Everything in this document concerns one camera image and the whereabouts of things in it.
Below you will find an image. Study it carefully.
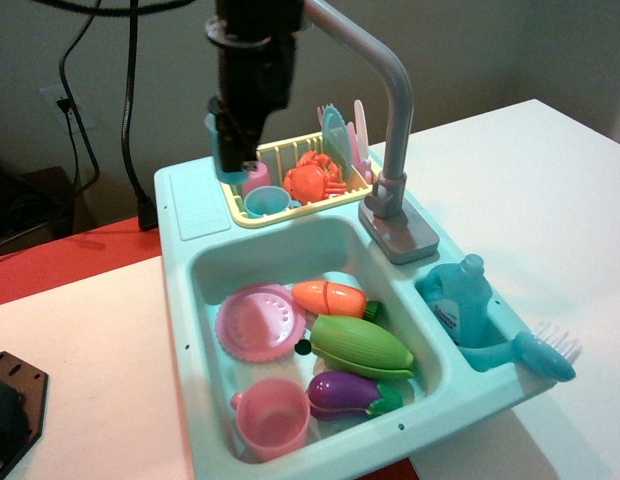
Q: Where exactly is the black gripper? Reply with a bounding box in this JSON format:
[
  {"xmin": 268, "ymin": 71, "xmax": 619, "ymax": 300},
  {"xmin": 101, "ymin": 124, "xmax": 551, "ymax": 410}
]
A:
[{"xmin": 206, "ymin": 17, "xmax": 296, "ymax": 173}]

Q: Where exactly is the blue plastic tumbler cup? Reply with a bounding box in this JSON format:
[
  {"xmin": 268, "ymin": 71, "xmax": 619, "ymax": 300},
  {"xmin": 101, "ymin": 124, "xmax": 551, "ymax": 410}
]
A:
[{"xmin": 205, "ymin": 113, "xmax": 248, "ymax": 185}]

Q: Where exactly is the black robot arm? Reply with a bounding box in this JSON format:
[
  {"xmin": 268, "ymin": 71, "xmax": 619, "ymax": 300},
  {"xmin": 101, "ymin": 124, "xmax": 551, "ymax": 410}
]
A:
[{"xmin": 206, "ymin": 1, "xmax": 304, "ymax": 183}]

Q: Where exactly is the blue cup in rack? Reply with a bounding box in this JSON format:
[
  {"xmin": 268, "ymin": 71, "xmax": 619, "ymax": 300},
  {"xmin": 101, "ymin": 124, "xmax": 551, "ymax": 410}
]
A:
[{"xmin": 243, "ymin": 185, "xmax": 301, "ymax": 219}]

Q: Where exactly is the teal toy sink unit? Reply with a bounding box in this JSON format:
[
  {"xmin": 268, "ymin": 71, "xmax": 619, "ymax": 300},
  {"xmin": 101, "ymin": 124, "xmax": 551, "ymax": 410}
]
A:
[{"xmin": 154, "ymin": 158, "xmax": 551, "ymax": 479}]

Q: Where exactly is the pink tumbler in rack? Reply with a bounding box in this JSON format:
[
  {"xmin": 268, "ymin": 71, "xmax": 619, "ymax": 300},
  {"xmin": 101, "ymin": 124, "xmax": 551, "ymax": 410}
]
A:
[{"xmin": 241, "ymin": 162, "xmax": 271, "ymax": 198}]

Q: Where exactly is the yellow dish rack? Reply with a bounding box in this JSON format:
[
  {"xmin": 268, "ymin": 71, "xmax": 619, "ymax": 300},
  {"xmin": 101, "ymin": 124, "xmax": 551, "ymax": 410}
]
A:
[{"xmin": 220, "ymin": 132, "xmax": 372, "ymax": 229}]

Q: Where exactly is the orange toy crab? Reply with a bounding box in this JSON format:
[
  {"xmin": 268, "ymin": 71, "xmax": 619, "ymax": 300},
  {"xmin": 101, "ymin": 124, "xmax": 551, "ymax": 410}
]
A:
[{"xmin": 282, "ymin": 150, "xmax": 346, "ymax": 205}]

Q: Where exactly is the pink toy fork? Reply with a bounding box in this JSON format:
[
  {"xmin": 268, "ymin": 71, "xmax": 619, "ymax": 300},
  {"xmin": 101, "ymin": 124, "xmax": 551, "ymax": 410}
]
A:
[{"xmin": 316, "ymin": 105, "xmax": 328, "ymax": 127}]

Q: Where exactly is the blue plate in rack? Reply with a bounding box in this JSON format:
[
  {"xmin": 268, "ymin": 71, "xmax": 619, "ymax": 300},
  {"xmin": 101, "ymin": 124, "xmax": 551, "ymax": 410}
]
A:
[{"xmin": 321, "ymin": 105, "xmax": 351, "ymax": 180}]

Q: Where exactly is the pink toy spoon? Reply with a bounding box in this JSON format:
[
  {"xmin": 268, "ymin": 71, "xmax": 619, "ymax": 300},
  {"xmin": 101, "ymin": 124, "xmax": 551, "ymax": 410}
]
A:
[{"xmin": 354, "ymin": 159, "xmax": 374, "ymax": 185}]

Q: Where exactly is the orange toy carrot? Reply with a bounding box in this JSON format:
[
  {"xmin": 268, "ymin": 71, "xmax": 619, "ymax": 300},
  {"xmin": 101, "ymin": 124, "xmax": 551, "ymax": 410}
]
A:
[{"xmin": 291, "ymin": 280, "xmax": 381, "ymax": 321}]

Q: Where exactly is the pink scalloped plate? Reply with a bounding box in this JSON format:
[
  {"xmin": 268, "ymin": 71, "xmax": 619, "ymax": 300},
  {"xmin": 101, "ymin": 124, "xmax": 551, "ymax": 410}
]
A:
[{"xmin": 215, "ymin": 283, "xmax": 306, "ymax": 363}]

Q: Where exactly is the grey toy faucet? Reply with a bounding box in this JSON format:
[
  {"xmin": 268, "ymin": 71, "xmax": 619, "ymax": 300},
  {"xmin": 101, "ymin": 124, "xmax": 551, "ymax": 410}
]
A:
[{"xmin": 304, "ymin": 1, "xmax": 439, "ymax": 265}]

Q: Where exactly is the green toy corn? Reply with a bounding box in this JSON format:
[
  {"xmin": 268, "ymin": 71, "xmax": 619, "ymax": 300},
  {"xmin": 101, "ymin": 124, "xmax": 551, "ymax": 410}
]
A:
[{"xmin": 310, "ymin": 315, "xmax": 414, "ymax": 381}]

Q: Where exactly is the blue toy soap bottle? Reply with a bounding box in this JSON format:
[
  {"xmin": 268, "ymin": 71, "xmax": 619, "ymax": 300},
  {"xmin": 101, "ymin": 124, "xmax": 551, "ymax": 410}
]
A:
[{"xmin": 418, "ymin": 254, "xmax": 492, "ymax": 348}]

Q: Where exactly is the purple toy eggplant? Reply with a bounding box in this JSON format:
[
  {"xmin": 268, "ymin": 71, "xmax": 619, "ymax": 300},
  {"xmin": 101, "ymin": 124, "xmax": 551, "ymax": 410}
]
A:
[{"xmin": 306, "ymin": 371, "xmax": 404, "ymax": 421}]

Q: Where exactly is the blue dish brush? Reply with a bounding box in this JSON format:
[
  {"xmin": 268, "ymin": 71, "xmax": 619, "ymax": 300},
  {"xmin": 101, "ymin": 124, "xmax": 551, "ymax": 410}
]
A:
[{"xmin": 458, "ymin": 323, "xmax": 582, "ymax": 382}]

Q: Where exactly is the black gooseneck clamp mount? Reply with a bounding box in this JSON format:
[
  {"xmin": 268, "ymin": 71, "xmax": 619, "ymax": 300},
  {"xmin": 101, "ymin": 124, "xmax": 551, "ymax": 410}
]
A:
[{"xmin": 120, "ymin": 0, "xmax": 160, "ymax": 232}]

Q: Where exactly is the black power cable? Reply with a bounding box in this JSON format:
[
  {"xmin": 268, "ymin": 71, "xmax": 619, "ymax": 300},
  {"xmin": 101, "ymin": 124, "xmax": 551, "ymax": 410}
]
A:
[{"xmin": 39, "ymin": 0, "xmax": 196, "ymax": 252}]

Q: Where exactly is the pink handled cup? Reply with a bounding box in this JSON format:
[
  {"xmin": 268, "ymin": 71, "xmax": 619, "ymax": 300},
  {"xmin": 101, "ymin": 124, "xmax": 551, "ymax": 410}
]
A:
[{"xmin": 230, "ymin": 377, "xmax": 310, "ymax": 462}]

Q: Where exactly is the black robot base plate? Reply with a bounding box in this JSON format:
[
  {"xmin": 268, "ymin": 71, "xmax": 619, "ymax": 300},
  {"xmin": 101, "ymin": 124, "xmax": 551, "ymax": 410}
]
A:
[{"xmin": 0, "ymin": 351, "xmax": 49, "ymax": 479}]

